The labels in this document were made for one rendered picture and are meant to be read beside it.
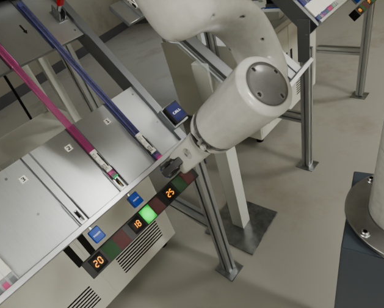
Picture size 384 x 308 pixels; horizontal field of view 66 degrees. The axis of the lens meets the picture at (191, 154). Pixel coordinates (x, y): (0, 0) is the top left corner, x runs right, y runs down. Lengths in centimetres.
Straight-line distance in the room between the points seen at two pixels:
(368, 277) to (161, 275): 97
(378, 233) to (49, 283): 94
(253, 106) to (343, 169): 134
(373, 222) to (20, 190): 65
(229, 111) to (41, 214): 45
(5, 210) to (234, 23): 54
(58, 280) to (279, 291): 79
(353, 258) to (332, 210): 94
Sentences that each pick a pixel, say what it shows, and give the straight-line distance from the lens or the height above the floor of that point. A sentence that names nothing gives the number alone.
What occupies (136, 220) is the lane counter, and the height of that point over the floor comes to 66.
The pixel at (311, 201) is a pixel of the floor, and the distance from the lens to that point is 151.
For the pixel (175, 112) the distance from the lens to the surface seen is 74.
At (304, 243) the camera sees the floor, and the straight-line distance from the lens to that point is 138.
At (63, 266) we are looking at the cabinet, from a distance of 112.
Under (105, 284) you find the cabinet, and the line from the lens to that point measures 128.
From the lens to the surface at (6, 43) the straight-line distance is 84.
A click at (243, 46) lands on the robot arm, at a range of 46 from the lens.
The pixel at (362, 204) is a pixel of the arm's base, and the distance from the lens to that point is 59.
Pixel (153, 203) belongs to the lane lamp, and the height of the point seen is 66.
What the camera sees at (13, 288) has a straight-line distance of 66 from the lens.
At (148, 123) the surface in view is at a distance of 76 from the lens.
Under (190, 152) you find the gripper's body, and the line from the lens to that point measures 51.
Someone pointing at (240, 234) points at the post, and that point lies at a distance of 140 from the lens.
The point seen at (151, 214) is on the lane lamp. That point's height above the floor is 65.
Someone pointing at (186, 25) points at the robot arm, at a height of 106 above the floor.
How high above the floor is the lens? 115
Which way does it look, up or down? 38 degrees down
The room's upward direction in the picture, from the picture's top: 18 degrees counter-clockwise
